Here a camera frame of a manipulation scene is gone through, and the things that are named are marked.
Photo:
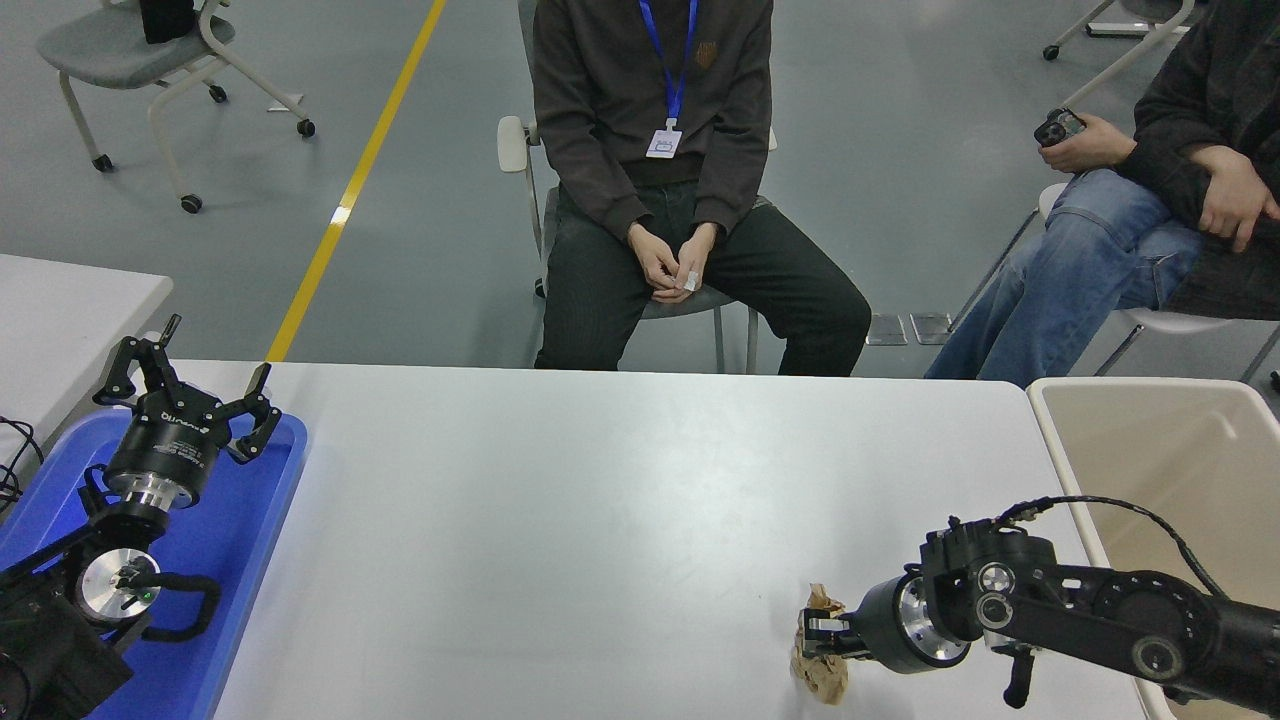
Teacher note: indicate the person's left hand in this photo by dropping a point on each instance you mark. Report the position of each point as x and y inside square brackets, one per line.
[700, 255]
[1095, 147]

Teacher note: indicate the person's right hand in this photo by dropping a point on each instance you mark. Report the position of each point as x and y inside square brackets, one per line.
[1237, 197]
[655, 260]

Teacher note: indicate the black bag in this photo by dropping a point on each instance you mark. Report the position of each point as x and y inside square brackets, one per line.
[165, 20]

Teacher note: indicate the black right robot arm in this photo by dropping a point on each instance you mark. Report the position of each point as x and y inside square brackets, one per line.
[1150, 630]

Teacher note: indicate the black phone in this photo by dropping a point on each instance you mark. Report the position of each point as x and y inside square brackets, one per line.
[1060, 128]

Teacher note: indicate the white side table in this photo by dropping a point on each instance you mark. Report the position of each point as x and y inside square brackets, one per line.
[60, 320]

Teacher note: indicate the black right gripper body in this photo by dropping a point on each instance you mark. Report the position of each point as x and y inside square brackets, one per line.
[880, 630]

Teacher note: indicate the grey wheeled chair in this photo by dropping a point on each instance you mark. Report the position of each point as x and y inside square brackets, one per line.
[110, 45]
[1150, 8]

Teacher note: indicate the tan paper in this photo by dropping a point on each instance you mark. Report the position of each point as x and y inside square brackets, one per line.
[820, 680]

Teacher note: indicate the metal floor plate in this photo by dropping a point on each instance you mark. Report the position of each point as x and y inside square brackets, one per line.
[888, 330]
[930, 328]

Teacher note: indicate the person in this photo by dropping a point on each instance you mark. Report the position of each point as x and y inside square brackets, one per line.
[1080, 260]
[600, 100]

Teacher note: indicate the yellow floor tape line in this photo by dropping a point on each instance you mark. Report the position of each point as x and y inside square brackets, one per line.
[350, 190]

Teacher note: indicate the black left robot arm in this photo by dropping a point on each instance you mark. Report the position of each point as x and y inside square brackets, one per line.
[40, 650]

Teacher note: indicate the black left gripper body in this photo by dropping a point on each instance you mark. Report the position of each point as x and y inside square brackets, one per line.
[165, 445]

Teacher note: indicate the blue plastic tray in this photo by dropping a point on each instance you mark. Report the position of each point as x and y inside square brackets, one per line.
[240, 540]

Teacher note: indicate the large pale bin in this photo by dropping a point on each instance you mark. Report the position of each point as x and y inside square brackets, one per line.
[1180, 450]

